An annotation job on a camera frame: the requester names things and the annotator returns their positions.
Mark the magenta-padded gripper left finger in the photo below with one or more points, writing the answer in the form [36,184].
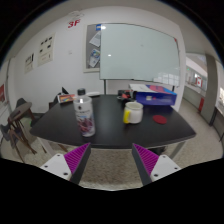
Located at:
[77,159]

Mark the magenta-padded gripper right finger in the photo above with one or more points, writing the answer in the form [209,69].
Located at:
[146,159]

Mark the clear bottle with white label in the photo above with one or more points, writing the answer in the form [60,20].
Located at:
[84,115]

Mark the flat round red coaster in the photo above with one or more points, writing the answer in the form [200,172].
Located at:
[159,119]

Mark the colourful flat book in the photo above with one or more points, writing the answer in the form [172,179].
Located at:
[66,98]

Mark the blue cardboard box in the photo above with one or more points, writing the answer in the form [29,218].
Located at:
[155,96]

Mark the small white object on table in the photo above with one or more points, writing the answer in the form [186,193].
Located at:
[93,94]

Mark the black and red tool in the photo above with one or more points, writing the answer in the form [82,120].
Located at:
[124,95]

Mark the red fire extinguisher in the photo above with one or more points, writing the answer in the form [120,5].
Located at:
[201,104]

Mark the large whiteboard on stand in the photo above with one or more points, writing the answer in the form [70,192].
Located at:
[138,53]

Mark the red wall poster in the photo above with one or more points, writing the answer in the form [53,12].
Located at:
[2,93]

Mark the small white wall poster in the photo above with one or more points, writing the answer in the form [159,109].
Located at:
[29,63]

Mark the large white wall poster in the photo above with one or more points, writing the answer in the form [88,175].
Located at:
[46,50]

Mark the red wall sign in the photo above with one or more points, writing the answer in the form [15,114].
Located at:
[73,24]

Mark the white wall-mounted device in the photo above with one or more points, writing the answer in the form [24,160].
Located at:
[76,15]

